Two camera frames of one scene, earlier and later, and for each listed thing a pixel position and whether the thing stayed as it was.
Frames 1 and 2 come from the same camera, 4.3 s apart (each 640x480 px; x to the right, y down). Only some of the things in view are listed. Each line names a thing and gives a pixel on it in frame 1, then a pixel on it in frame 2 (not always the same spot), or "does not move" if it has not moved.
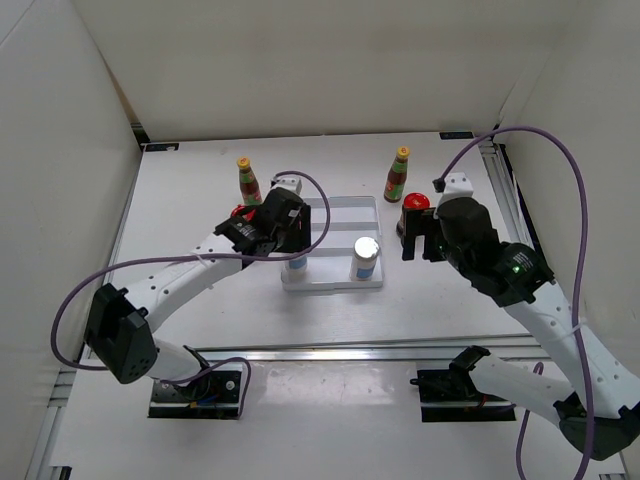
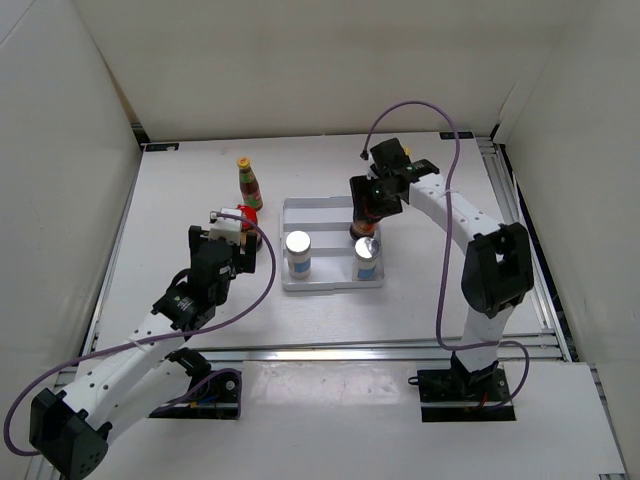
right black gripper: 417,222 -> 360,187
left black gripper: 300,240 -> 244,263
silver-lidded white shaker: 364,258 does not move
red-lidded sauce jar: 412,201 -> 362,229
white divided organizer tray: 352,218 does not move
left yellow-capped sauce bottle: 250,188 does not move
